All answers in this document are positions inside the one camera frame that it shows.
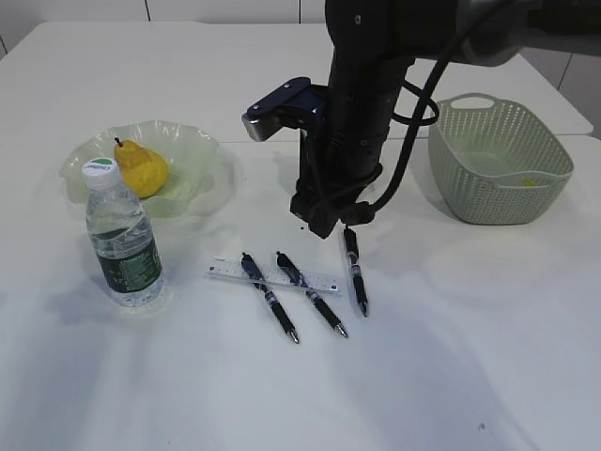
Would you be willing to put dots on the black pen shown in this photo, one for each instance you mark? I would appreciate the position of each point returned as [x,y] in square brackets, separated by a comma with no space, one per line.
[352,251]
[253,272]
[297,278]

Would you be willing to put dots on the yellow pear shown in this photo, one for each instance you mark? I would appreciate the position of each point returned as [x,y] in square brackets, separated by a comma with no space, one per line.
[143,170]

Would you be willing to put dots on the black pen right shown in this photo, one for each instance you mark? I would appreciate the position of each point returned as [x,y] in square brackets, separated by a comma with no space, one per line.
[352,251]

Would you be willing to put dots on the green wavy glass plate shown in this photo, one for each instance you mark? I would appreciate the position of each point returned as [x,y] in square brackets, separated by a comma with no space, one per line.
[192,155]

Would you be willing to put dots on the clear plastic water bottle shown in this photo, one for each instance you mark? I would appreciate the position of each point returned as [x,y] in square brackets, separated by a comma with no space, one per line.
[121,236]

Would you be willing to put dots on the black pen middle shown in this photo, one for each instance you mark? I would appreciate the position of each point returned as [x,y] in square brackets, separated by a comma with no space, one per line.
[297,278]

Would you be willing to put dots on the green plastic woven basket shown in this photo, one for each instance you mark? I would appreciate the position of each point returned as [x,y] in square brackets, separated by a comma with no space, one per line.
[480,150]

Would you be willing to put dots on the black pen left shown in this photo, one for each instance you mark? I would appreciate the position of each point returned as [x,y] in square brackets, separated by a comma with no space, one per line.
[253,272]

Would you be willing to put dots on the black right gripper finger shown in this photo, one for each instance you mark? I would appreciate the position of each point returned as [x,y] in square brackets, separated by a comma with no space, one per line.
[354,213]
[321,221]

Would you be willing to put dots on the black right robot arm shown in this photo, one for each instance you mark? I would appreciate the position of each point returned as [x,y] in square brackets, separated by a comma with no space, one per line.
[479,33]

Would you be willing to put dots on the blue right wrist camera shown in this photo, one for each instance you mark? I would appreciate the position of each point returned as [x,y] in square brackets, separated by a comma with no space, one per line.
[296,104]

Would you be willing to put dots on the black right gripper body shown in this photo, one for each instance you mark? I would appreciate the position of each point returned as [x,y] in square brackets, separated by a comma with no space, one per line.
[344,157]

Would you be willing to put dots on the clear plastic ruler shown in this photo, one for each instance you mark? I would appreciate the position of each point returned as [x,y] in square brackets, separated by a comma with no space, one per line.
[273,276]

